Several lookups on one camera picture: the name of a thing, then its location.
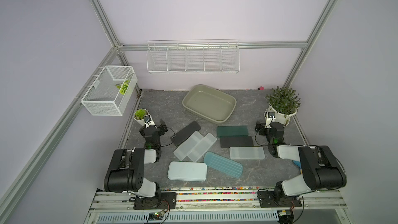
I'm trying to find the white mesh wall basket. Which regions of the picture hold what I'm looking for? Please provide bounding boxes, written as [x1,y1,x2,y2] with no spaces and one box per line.
[80,65,137,116]

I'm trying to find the aluminium front rail frame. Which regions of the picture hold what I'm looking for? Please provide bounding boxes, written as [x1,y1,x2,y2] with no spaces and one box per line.
[84,186,354,224]

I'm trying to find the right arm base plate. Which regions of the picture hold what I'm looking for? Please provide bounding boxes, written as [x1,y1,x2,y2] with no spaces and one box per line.
[256,189,302,209]

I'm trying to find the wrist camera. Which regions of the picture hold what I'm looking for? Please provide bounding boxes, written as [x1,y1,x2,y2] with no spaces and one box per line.
[143,114,153,126]
[267,112,275,119]

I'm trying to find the black pencil case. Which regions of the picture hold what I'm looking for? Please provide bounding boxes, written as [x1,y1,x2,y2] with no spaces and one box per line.
[171,121,201,147]

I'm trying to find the green leaf toy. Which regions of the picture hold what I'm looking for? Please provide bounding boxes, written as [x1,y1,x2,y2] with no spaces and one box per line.
[116,79,130,95]

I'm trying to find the pale blue flat pencil case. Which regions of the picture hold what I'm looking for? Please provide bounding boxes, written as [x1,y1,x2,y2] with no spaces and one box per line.
[167,161,207,182]

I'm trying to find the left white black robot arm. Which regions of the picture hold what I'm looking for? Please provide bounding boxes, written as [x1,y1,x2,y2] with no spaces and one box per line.
[104,121,168,199]

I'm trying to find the teal ribbed pencil case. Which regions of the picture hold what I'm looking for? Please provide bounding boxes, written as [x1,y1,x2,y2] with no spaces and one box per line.
[204,152,243,178]

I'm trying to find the white wire wall shelf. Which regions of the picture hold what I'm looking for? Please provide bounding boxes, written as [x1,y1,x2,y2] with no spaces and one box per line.
[146,39,240,74]

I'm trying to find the large potted green plant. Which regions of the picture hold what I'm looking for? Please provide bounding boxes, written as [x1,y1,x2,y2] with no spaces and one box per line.
[264,87,301,126]

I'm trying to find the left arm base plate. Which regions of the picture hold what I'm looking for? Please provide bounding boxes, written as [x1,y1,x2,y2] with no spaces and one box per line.
[133,192,177,210]

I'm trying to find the translucent white pencil case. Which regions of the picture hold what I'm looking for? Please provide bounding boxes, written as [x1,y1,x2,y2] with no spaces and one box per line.
[229,147,265,160]
[187,133,217,162]
[173,131,204,161]

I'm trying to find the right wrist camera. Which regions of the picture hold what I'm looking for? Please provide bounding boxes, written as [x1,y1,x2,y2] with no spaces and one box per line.
[267,112,275,119]

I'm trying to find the dark grey pencil case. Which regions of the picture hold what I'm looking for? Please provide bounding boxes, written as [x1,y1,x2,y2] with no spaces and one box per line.
[220,136,254,148]

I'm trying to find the dark green pencil case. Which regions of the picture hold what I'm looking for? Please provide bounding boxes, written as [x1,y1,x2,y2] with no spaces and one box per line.
[216,125,249,138]

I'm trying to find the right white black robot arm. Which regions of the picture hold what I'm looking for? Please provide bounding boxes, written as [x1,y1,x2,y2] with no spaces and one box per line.
[255,121,347,199]

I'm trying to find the blue yellow garden fork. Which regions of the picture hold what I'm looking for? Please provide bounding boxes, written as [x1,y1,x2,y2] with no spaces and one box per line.
[293,161,302,173]

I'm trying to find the small potted green plant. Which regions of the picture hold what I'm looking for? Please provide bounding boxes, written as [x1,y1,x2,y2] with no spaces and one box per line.
[134,108,149,126]

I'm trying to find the beige plastic storage box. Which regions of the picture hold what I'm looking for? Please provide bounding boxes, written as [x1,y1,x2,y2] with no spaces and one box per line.
[182,85,237,124]

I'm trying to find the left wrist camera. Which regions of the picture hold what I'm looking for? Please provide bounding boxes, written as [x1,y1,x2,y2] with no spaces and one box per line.
[143,114,153,126]

